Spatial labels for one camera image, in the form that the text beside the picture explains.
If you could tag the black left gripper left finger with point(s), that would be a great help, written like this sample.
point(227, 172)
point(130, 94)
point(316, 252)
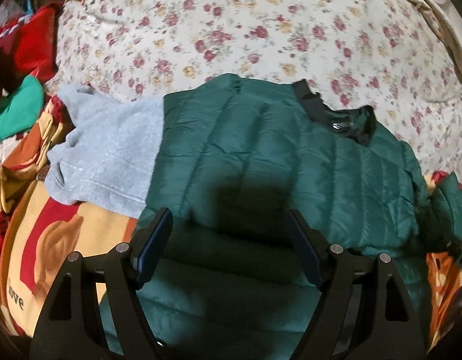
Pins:
point(70, 326)

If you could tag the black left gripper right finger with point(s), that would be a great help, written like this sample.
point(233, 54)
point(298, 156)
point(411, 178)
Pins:
point(364, 310)

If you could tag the dark green puffer jacket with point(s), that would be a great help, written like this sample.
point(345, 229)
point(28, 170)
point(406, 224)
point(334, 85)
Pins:
point(236, 156)

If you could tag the orange red cartoon blanket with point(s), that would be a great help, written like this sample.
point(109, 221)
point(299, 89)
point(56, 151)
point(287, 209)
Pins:
point(36, 232)

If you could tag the grey sweatshirt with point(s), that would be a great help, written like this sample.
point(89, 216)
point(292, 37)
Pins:
point(108, 158)

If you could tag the bright green garment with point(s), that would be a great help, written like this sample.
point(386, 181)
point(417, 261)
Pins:
point(20, 110)

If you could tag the red garment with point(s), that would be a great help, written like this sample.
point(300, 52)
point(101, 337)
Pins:
point(29, 48)

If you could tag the floral bed quilt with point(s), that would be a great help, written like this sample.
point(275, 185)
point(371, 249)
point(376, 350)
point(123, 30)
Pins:
point(353, 52)

